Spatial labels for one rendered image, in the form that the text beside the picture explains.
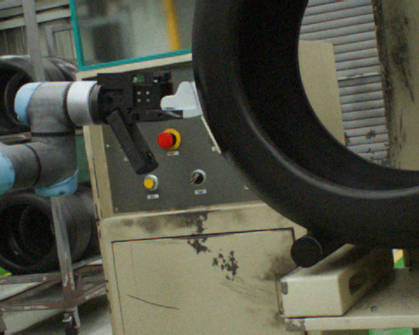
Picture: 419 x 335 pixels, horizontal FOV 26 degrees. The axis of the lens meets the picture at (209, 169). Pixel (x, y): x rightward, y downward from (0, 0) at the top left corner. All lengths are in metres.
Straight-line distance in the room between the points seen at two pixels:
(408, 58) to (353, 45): 9.19
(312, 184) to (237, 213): 0.85
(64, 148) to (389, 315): 0.61
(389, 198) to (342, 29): 9.64
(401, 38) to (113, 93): 0.51
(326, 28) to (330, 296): 9.65
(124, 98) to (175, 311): 0.86
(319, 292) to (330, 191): 0.16
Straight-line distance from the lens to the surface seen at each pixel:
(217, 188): 2.16
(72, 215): 5.18
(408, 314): 1.30
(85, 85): 1.51
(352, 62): 10.80
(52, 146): 1.54
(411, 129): 1.63
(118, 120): 1.48
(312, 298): 1.32
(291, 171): 1.26
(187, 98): 1.43
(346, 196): 1.25
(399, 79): 1.63
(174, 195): 2.21
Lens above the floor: 1.10
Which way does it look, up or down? 3 degrees down
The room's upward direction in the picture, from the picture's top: 8 degrees counter-clockwise
